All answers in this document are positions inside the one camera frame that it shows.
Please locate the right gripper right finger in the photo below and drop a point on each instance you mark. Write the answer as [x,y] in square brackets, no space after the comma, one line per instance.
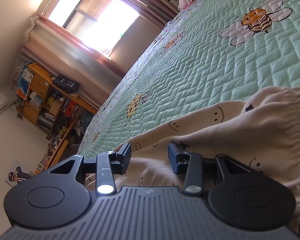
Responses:
[199,172]

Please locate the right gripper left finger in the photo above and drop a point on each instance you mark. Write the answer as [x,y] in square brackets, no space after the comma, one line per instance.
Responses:
[105,166]

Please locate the wooden bookshelf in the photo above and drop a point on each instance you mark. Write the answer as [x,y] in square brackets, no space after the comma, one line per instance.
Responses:
[54,111]

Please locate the black bag on shelf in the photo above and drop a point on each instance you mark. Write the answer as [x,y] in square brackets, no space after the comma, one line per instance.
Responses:
[66,84]

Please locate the pink window curtains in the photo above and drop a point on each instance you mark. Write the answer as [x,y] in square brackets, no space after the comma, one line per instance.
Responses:
[95,42]

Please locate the green quilted bee bedspread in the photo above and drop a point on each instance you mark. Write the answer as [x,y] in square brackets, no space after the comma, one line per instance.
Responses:
[213,51]

